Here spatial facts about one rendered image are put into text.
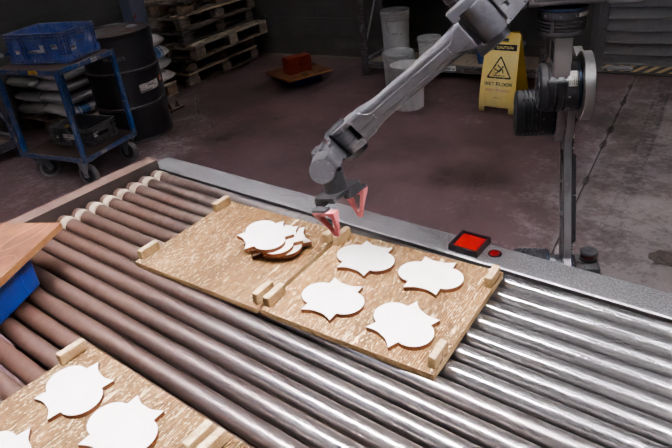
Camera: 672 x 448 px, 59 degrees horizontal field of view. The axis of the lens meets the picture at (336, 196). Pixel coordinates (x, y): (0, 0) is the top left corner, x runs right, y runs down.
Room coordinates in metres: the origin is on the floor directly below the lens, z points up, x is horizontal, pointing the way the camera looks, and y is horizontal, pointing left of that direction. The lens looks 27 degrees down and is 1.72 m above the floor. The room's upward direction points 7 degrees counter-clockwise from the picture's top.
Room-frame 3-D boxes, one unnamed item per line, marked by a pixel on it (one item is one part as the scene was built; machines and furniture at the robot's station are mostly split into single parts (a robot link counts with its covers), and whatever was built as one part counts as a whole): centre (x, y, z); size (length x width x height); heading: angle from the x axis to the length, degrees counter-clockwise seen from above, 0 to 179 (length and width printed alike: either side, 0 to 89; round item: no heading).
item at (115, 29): (4.96, 1.64, 0.44); 0.59 x 0.59 x 0.88
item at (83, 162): (4.27, 1.91, 0.46); 0.79 x 0.62 x 0.91; 56
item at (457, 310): (1.05, -0.08, 0.93); 0.41 x 0.35 x 0.02; 53
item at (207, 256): (1.30, 0.26, 0.93); 0.41 x 0.35 x 0.02; 52
